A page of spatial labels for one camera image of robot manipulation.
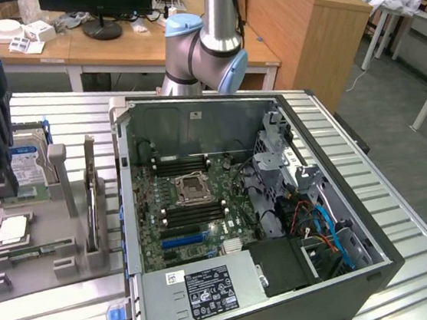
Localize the green RAM stick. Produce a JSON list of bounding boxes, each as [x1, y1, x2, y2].
[[0, 181, 51, 209], [6, 240, 75, 263]]

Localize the black RAM slot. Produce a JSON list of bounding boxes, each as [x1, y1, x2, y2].
[[164, 209, 229, 224], [163, 200, 228, 215], [155, 164, 212, 177], [153, 151, 210, 164], [154, 160, 211, 173], [164, 213, 231, 229], [154, 156, 211, 168], [163, 204, 228, 219]]

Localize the hard disk with blue label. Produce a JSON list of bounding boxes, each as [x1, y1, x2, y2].
[[5, 127, 54, 190]]

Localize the white round container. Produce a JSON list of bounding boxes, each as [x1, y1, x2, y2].
[[0, 17, 26, 43]]

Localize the printed paper sheets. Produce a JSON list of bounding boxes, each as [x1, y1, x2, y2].
[[6, 33, 48, 58]]

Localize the CPU chip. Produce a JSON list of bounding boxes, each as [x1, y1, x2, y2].
[[0, 213, 32, 249]]

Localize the white cardboard box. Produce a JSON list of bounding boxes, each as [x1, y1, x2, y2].
[[21, 19, 58, 44]]

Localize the grey parts rack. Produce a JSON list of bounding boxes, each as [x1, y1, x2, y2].
[[0, 133, 117, 298]]

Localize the graphics card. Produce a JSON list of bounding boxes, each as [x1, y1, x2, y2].
[[74, 134, 110, 256]]

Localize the wooden desk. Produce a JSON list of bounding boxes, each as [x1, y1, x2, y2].
[[0, 0, 285, 120]]

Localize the black expansion slot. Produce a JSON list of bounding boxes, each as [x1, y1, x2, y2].
[[159, 225, 202, 240]]

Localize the CPU socket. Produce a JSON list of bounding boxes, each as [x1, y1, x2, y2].
[[172, 171, 214, 206]]

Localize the blue expansion slot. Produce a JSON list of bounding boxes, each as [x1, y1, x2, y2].
[[160, 233, 205, 251]]

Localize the white power strip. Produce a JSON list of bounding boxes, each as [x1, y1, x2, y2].
[[143, 0, 191, 22]]

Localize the grey power supply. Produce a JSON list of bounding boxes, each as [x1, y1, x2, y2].
[[137, 248, 274, 320]]

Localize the green motherboard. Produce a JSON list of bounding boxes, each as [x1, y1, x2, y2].
[[129, 139, 273, 274]]

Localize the small silver heatsink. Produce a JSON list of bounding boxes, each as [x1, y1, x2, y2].
[[222, 239, 245, 253]]

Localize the metal disk bay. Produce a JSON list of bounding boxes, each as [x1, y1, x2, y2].
[[245, 107, 310, 188]]

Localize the black plastic shroud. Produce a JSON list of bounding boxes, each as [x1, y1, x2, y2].
[[247, 233, 324, 300]]

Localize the wooden cabinet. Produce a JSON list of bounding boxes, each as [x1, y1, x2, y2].
[[236, 0, 386, 123]]

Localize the open black PC case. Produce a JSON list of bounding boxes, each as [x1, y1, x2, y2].
[[79, 66, 412, 320]]

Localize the black wire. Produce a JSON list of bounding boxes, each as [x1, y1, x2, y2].
[[232, 157, 264, 190]]

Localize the red wire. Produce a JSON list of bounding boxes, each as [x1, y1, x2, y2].
[[284, 198, 318, 238]]

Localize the metal drive bracket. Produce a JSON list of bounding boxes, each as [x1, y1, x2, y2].
[[293, 159, 362, 236]]

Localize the orange yellow wire bundle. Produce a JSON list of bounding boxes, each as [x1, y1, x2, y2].
[[301, 230, 341, 256]]

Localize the blue wire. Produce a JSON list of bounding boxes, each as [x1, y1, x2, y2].
[[313, 198, 357, 276]]

